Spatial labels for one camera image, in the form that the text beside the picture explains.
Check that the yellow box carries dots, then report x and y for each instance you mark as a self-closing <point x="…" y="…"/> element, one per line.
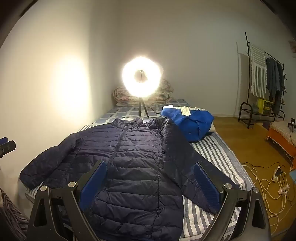
<point x="264" y="106"/>

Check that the dark striped cloth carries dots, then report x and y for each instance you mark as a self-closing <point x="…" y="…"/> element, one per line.
<point x="11" y="215"/>

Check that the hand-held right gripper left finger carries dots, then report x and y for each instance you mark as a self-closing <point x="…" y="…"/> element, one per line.
<point x="94" y="183"/>

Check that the black metal clothes rack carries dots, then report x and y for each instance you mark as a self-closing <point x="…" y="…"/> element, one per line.
<point x="248" y="69"/>

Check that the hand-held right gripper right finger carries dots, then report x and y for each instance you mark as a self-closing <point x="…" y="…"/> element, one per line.
<point x="207" y="187"/>

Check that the white plug adapter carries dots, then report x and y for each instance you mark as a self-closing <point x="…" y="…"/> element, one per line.
<point x="284" y="190"/>

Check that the bright blue jacket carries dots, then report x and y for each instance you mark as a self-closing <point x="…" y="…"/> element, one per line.
<point x="192" y="125"/>

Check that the grey hanging jacket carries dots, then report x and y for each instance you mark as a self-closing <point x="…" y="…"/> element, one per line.
<point x="271" y="76"/>

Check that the dark hanging coat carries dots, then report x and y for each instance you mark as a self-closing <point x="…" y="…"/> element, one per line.
<point x="280" y="88"/>

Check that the dark navy blanket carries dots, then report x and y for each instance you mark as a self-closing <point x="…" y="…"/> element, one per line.
<point x="138" y="173"/>

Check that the blue checkered blanket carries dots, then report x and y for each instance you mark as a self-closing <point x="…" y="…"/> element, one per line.
<point x="120" y="113"/>

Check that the white power strip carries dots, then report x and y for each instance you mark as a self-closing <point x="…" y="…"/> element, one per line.
<point x="277" y="173"/>

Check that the white striped towel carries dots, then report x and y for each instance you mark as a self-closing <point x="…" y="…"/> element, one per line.
<point x="257" y="74"/>

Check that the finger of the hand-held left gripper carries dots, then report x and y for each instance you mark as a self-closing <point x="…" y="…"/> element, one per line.
<point x="8" y="147"/>

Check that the small black device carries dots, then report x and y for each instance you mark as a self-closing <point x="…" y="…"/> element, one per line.
<point x="291" y="125"/>

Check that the folded floral quilt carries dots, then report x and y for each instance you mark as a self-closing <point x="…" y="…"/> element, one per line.
<point x="120" y="96"/>

